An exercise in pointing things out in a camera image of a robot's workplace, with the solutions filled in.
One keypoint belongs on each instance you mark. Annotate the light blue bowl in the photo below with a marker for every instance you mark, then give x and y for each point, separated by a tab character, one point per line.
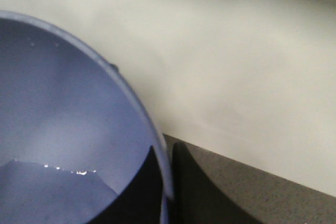
62	104

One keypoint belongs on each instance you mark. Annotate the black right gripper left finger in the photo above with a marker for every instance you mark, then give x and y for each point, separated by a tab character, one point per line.
136	175

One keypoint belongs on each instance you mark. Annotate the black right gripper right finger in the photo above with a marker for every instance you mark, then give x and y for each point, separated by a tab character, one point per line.
197	198

